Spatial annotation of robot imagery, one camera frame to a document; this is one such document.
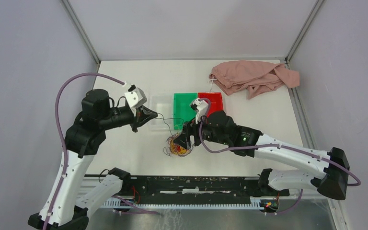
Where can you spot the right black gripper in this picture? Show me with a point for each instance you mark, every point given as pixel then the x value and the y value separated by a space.
pixel 192 129

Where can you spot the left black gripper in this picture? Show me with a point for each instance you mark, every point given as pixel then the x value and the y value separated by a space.
pixel 144 114

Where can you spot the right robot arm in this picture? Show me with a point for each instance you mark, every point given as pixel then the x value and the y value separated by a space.
pixel 326 172

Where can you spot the clear plastic bin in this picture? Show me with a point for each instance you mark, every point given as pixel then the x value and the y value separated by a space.
pixel 163 105

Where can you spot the green plastic bin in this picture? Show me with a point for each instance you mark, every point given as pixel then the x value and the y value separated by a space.
pixel 182 110

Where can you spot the red plastic bin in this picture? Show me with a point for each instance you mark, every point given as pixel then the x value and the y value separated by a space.
pixel 216 100

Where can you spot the pink cloth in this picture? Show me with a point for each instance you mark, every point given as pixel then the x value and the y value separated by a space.
pixel 256 77

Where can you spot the right controller board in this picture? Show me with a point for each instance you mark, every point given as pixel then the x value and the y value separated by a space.
pixel 269 206

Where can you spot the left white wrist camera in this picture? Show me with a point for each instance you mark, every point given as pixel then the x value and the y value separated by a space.
pixel 135 97

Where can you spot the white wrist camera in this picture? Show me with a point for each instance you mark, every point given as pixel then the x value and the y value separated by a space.
pixel 135 97
pixel 201 106

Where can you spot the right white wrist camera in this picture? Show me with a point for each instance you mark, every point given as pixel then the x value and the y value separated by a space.
pixel 201 106

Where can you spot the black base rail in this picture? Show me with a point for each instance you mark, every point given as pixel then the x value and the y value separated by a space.
pixel 187 196

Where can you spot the aluminium frame rail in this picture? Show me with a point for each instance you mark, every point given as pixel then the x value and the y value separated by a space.
pixel 314 190

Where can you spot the white slotted cable duct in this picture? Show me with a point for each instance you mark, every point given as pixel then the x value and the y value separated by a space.
pixel 254 204

